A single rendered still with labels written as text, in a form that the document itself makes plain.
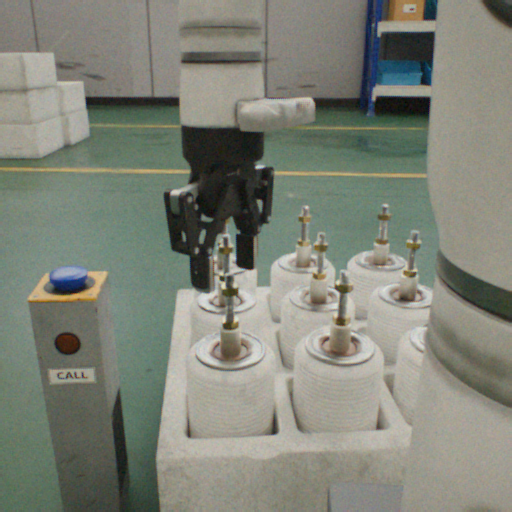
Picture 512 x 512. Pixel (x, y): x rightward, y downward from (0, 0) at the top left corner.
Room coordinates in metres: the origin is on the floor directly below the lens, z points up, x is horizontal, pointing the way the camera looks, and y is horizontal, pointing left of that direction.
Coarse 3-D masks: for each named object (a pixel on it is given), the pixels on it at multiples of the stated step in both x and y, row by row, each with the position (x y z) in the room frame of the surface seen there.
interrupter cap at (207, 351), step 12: (216, 336) 0.51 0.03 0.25; (252, 336) 0.51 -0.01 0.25; (204, 348) 0.48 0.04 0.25; (216, 348) 0.49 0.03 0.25; (252, 348) 0.48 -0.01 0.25; (264, 348) 0.48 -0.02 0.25; (204, 360) 0.46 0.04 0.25; (216, 360) 0.46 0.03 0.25; (228, 360) 0.46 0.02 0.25; (240, 360) 0.46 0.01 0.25; (252, 360) 0.46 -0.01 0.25
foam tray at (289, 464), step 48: (288, 384) 0.54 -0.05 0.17; (384, 384) 0.52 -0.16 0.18; (288, 432) 0.44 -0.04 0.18; (336, 432) 0.44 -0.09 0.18; (384, 432) 0.44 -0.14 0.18; (192, 480) 0.40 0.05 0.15; (240, 480) 0.41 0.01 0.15; (288, 480) 0.41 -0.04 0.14; (336, 480) 0.41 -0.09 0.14; (384, 480) 0.42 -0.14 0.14
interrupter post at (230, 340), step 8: (224, 328) 0.48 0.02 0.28; (240, 328) 0.48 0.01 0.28; (224, 336) 0.47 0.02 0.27; (232, 336) 0.47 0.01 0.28; (240, 336) 0.48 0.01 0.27; (224, 344) 0.47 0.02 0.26; (232, 344) 0.47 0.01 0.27; (240, 344) 0.48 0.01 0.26; (224, 352) 0.47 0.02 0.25; (232, 352) 0.47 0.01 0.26
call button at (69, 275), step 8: (56, 272) 0.51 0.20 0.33; (64, 272) 0.51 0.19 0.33; (72, 272) 0.51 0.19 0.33; (80, 272) 0.51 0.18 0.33; (56, 280) 0.50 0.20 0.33; (64, 280) 0.50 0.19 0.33; (72, 280) 0.50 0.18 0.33; (80, 280) 0.50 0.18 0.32; (64, 288) 0.50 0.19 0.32; (72, 288) 0.50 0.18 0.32
